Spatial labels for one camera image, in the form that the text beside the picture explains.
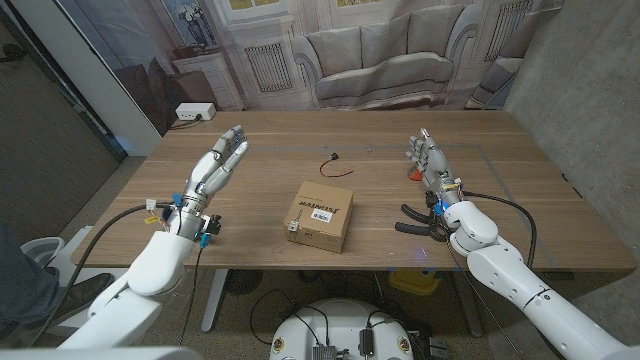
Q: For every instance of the yellow object under table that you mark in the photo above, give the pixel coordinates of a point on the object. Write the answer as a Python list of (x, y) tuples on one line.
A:
[(412, 282)]

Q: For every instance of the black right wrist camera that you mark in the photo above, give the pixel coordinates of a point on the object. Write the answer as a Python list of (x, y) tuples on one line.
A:
[(430, 199)]

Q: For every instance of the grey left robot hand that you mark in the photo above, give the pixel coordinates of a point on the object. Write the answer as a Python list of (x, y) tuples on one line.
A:
[(212, 175)]

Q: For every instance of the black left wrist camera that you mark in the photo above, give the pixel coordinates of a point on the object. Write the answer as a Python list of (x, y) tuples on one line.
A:
[(214, 225)]

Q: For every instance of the black round floor object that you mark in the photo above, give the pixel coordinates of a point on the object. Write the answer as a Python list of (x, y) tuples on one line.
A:
[(245, 281)]

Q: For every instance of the white table leg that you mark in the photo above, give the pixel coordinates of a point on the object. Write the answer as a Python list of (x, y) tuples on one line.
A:
[(217, 285), (467, 310)]

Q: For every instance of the brown cardboard packing box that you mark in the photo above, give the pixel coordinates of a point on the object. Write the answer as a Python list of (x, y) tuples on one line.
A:
[(320, 235)]

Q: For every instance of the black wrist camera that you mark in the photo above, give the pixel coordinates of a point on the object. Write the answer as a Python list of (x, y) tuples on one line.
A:
[(430, 199), (214, 225)]

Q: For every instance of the small orange object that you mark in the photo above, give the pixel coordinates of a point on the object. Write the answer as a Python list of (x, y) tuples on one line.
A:
[(413, 175)]

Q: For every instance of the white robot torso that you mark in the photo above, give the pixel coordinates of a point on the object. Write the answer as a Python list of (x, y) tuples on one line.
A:
[(340, 325)]

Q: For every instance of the printed living room backdrop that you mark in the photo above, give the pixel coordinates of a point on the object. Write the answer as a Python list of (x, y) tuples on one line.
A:
[(350, 50)]

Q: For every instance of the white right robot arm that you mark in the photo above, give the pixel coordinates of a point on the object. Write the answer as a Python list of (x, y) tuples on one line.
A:
[(510, 280)]

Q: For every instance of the white power strip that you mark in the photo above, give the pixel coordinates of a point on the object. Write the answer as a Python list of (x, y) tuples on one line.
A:
[(195, 111)]

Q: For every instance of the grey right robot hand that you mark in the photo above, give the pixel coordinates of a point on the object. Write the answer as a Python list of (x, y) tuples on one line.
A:
[(435, 165)]

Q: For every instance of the black spring clamp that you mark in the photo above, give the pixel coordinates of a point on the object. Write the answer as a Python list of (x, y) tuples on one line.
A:
[(415, 229)]

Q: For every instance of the dark leather shoe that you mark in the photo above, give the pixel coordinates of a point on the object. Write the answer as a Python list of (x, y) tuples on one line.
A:
[(85, 292)]

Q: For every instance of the person leg in jeans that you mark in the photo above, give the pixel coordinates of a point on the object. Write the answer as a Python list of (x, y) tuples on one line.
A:
[(20, 290)]

